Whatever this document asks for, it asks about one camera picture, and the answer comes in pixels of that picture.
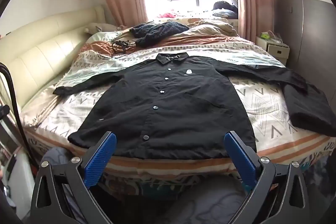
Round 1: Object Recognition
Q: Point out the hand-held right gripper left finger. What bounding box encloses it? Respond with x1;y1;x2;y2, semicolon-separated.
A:
29;131;117;224

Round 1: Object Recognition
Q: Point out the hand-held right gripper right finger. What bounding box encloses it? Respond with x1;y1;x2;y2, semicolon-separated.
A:
224;131;311;224

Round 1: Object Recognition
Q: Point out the black button-up jacket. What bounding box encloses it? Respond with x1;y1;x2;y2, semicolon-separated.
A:
52;52;309;161

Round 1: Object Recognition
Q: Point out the dark blue clothes pile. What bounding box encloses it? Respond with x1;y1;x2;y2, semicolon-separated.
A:
213;1;238;17

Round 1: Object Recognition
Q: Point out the geometric patterned blanket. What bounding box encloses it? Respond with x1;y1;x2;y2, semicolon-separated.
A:
20;44;336;182

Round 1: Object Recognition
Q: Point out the grey patterned cloth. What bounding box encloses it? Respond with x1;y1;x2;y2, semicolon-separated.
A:
42;148;252;224

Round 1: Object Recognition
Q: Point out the black folded garment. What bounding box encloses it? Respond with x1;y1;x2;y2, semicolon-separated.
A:
283;82;336;130

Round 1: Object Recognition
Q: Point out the white nightstand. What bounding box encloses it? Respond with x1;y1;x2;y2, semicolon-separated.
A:
256;34;290;66

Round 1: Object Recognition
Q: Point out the cream padded headboard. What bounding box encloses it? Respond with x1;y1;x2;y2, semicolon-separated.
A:
0;5;105;109

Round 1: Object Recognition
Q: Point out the orange and beige quilt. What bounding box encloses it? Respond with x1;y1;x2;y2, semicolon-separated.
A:
79;18;256;56

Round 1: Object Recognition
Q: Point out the grey wardrobe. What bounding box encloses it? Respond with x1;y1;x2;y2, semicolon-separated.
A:
273;0;336;98

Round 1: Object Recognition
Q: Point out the black knitted sweater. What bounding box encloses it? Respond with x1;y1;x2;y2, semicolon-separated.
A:
129;21;189;47

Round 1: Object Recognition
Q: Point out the pink cloth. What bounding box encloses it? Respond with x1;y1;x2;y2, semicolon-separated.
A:
157;12;179;19

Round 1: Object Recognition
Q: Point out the thick black cable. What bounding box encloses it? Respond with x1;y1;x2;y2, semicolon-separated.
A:
0;61;28;151

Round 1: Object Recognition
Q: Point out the black thin cable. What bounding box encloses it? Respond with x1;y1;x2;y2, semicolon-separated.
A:
97;40;137;59

